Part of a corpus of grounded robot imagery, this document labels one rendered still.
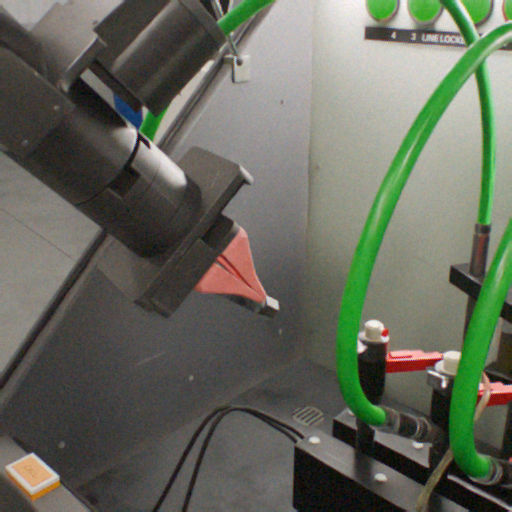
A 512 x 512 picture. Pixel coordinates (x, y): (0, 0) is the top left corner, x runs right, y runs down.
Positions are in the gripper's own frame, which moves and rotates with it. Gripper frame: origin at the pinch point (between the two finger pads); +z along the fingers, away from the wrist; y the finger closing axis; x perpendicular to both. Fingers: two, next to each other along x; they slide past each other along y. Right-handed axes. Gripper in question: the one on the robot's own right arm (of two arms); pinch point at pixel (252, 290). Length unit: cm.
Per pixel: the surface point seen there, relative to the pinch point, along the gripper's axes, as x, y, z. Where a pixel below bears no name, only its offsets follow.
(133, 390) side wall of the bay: 32.8, -17.4, 22.1
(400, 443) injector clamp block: 2.2, -2.1, 28.9
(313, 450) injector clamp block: 5.9, -7.8, 23.4
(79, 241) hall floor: 323, -24, 146
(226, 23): 13.2, 15.8, -8.2
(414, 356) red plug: 2.1, 5.1, 22.2
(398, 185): -7.0, 10.4, -1.8
